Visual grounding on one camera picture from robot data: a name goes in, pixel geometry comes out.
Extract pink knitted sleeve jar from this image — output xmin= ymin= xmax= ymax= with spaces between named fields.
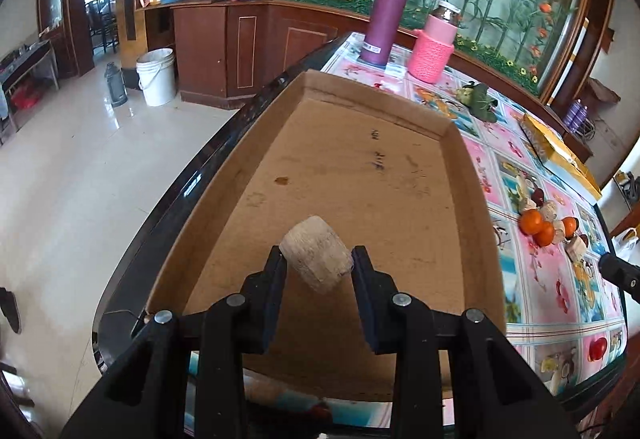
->
xmin=407 ymin=0 xmax=460 ymax=84

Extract red tomato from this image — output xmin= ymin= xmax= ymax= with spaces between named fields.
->
xmin=588 ymin=336 xmax=608 ymax=362

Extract purple spray cans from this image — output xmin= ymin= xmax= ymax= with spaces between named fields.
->
xmin=563 ymin=99 xmax=588 ymax=133

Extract orange tangerine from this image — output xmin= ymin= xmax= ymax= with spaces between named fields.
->
xmin=533 ymin=220 xmax=555 ymax=247
xmin=518 ymin=209 xmax=544 ymax=235
xmin=562 ymin=216 xmax=579 ymax=240

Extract purple thermos bottle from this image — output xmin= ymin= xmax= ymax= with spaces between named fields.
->
xmin=359 ymin=0 xmax=407 ymax=67

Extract floral plastic tablecloth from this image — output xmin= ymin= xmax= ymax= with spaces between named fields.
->
xmin=184 ymin=30 xmax=629 ymax=429

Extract grey floor kettle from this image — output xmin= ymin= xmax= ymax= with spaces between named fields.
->
xmin=104 ymin=62 xmax=128 ymax=107

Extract white plastic bucket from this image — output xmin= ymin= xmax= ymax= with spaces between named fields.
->
xmin=136 ymin=48 xmax=177 ymax=107

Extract brown cardboard tray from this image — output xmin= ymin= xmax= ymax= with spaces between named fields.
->
xmin=145 ymin=68 xmax=508 ymax=402

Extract green leaf wrapped dumpling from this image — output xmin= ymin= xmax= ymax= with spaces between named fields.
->
xmin=456 ymin=81 xmax=498 ymax=124

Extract round dark red fruit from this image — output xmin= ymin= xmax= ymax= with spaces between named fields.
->
xmin=530 ymin=188 xmax=546 ymax=207

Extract beige cylindrical cake piece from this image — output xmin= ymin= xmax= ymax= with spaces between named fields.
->
xmin=279 ymin=216 xmax=354 ymax=294

